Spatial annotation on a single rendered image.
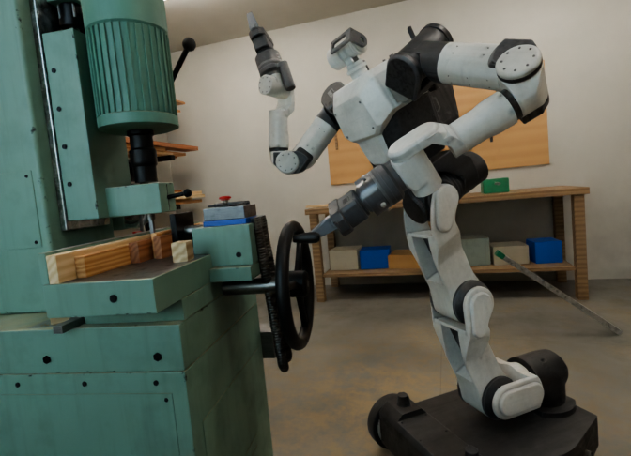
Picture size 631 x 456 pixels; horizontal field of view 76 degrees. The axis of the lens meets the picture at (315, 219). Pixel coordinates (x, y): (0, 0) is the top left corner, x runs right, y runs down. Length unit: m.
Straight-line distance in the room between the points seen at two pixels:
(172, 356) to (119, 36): 0.66
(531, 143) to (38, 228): 3.76
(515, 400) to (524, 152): 2.87
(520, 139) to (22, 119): 3.71
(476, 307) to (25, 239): 1.20
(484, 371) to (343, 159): 2.99
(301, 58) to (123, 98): 3.55
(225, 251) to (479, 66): 0.66
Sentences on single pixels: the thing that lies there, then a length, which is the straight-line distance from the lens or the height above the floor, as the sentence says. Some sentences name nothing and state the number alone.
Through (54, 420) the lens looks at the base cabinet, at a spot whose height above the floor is 0.62.
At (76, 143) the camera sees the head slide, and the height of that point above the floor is 1.17.
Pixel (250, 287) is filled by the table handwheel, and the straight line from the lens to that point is 0.94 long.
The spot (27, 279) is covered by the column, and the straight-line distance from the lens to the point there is 1.12.
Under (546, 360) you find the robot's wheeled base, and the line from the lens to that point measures 1.71.
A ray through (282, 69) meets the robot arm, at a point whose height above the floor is 1.43.
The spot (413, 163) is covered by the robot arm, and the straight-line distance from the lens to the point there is 0.83.
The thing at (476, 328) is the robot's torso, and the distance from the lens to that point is 1.36.
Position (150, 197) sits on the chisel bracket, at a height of 1.04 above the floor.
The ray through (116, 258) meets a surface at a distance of 0.91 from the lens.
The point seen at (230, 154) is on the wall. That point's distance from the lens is 4.60.
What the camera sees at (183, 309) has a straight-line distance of 0.81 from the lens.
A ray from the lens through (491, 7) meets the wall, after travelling 4.34.
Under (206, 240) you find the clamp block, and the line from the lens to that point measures 0.92.
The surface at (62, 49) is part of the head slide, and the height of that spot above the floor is 1.38.
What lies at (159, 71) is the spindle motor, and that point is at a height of 1.31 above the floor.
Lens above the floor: 1.02
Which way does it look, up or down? 4 degrees down
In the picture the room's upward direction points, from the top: 5 degrees counter-clockwise
